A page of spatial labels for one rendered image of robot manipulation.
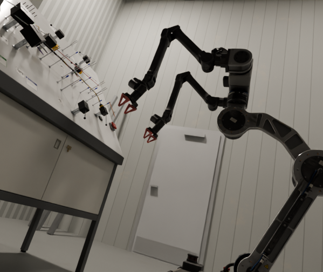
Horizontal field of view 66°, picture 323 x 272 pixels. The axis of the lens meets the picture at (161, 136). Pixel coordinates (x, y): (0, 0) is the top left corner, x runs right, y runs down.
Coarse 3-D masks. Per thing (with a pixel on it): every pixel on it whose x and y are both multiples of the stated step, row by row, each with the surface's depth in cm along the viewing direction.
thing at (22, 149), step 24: (0, 96) 111; (0, 120) 112; (24, 120) 122; (0, 144) 113; (24, 144) 123; (48, 144) 136; (0, 168) 114; (24, 168) 125; (48, 168) 138; (24, 192) 126
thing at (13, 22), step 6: (18, 6) 123; (24, 6) 127; (12, 12) 123; (18, 12) 123; (24, 12) 123; (18, 18) 125; (24, 18) 125; (30, 18) 126; (6, 24) 127; (12, 24) 128; (24, 24) 128; (6, 30) 128
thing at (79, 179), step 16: (64, 144) 147; (80, 144) 159; (64, 160) 148; (80, 160) 160; (96, 160) 174; (64, 176) 149; (80, 176) 161; (96, 176) 176; (48, 192) 139; (64, 192) 150; (80, 192) 163; (96, 192) 177; (80, 208) 164; (96, 208) 179
